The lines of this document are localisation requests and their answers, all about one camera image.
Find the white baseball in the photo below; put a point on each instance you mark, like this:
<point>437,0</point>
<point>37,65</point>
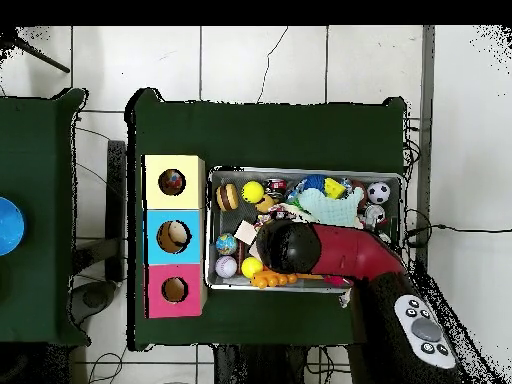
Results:
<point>226,267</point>

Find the blue round bowl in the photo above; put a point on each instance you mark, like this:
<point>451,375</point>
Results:
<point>10,226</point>

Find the colourful ruffled fabric toy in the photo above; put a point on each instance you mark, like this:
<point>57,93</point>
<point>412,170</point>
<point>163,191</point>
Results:
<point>280,212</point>

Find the mint green waffle cloth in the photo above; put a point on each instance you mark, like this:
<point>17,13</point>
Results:
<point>332,208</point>

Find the multicoloured spotted fabric toy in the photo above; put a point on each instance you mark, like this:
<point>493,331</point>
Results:
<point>172,180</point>

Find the orange toy block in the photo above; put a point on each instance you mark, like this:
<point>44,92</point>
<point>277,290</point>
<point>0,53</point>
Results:
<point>272,280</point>

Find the wooden toy burger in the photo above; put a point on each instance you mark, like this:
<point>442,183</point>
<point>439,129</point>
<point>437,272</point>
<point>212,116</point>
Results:
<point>227,197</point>

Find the brown cream ball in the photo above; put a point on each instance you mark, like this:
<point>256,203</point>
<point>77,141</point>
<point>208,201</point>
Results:
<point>168,240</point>

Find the dark green tablecloth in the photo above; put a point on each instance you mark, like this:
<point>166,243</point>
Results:
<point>260,136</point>
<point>40,280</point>

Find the globe print ball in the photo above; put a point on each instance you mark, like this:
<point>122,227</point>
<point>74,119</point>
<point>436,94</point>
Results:
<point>226,244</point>

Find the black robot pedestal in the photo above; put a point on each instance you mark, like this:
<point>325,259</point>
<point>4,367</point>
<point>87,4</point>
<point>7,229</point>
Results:
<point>256,368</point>

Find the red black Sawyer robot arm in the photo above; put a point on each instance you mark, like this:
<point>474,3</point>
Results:
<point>352,252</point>

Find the black white soccer ball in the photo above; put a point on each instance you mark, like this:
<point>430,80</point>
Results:
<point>378,192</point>

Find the wooden box with three holes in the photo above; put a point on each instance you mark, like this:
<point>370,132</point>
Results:
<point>176,304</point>

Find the wooden cube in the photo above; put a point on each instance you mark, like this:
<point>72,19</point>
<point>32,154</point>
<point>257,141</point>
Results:
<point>244,232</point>

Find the yellow ball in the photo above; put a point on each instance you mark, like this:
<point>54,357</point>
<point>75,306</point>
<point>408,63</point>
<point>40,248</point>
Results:
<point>251,268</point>
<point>253,192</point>

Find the black tripod leg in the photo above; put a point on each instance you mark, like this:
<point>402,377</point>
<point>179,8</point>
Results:
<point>44,60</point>

